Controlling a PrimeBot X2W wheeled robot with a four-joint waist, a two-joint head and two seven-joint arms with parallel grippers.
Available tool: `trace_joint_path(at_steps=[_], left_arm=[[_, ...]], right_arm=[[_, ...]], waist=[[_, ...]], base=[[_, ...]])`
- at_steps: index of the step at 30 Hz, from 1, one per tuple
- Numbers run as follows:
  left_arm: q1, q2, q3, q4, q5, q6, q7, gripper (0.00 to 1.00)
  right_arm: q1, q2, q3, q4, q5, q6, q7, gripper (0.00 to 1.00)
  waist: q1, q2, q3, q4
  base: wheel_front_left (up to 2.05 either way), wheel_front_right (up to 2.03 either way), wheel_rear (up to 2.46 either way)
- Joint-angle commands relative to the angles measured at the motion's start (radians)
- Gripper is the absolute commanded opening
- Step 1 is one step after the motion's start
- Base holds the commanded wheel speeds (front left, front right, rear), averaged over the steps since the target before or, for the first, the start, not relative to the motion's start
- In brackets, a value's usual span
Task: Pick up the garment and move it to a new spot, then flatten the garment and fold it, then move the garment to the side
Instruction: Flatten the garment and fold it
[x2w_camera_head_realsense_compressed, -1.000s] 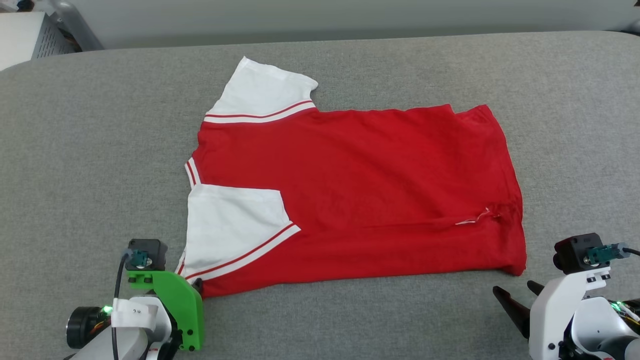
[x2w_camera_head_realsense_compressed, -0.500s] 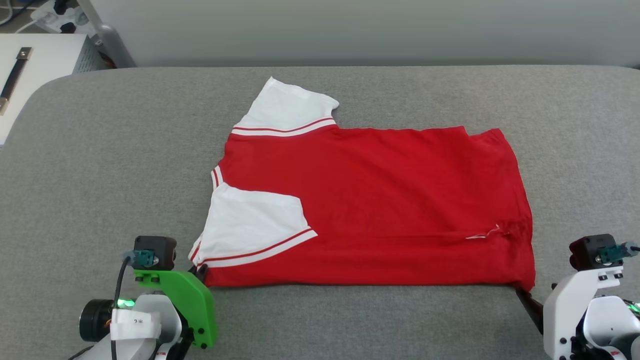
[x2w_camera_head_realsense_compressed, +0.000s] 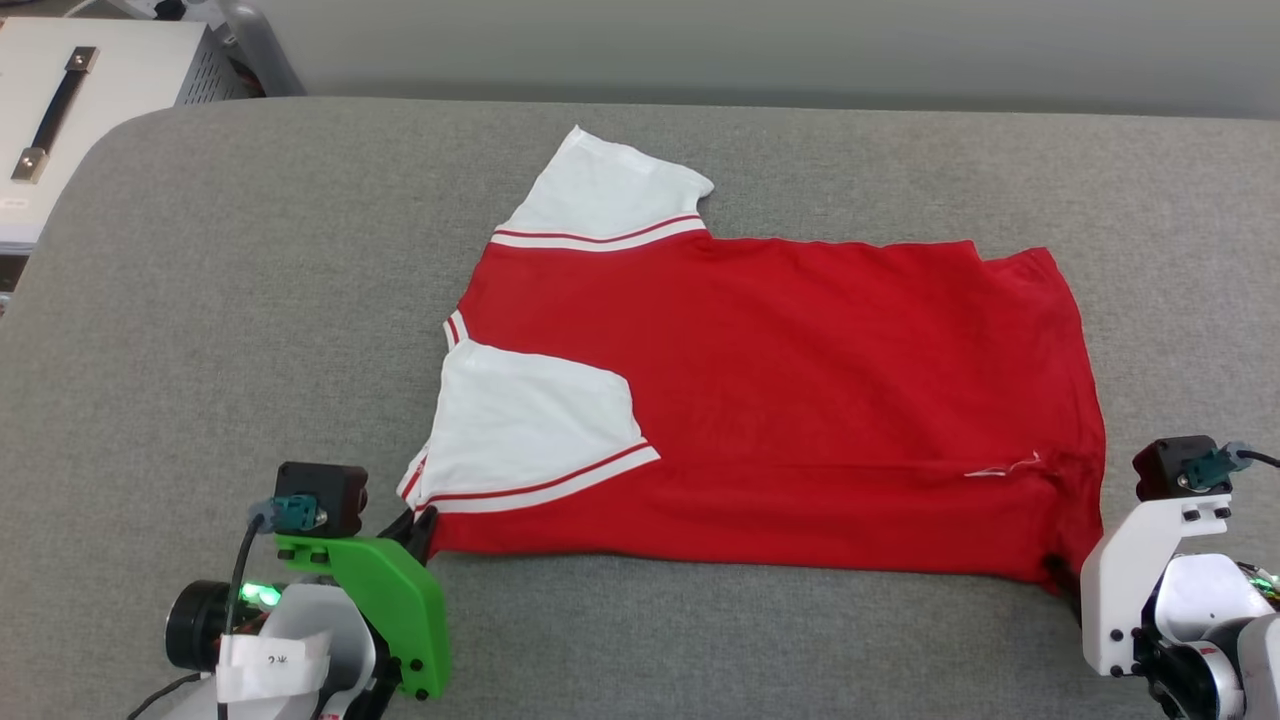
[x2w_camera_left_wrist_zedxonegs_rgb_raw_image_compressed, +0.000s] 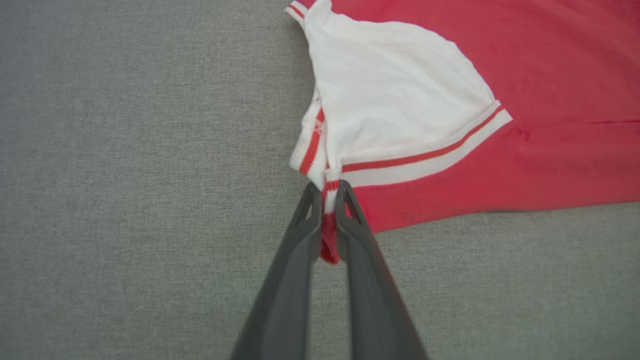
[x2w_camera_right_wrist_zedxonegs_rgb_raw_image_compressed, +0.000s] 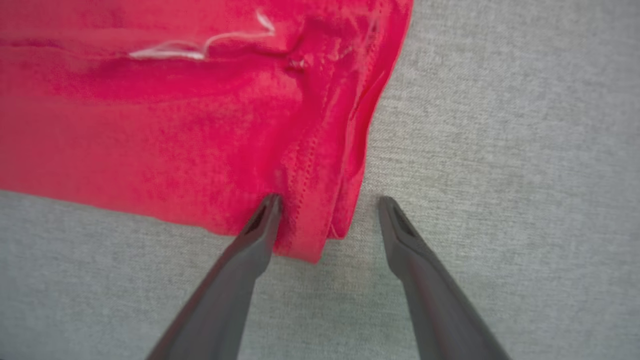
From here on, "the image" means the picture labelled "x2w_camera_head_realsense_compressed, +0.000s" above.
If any red and white jersey shirt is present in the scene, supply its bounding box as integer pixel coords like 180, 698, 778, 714
397, 125, 1109, 597

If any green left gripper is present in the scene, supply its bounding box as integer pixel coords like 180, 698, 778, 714
274, 507, 452, 701

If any teal cable connector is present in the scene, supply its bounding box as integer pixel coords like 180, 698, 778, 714
248, 494, 329, 533
1184, 441, 1254, 492

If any white metal case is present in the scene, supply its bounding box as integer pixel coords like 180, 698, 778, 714
0, 17, 251, 253

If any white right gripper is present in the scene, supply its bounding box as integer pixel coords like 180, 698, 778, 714
1044, 495, 1234, 679

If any black case handle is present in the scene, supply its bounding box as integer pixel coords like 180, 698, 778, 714
10, 46, 100, 184

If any white paper label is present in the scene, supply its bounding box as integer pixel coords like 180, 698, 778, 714
216, 628, 333, 703

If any grey curved post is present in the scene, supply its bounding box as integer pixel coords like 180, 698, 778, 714
213, 0, 307, 99

